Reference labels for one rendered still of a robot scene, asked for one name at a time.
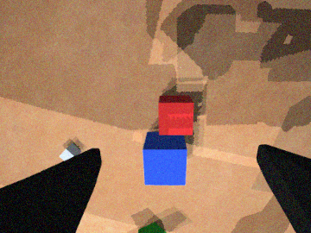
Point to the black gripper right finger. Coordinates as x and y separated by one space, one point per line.
289 177

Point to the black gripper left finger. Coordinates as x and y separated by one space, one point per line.
53 200

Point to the red block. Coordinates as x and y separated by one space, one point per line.
176 115

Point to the blue block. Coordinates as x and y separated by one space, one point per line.
164 159

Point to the green block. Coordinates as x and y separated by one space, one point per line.
153 228

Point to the small white cube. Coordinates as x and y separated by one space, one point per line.
69 152

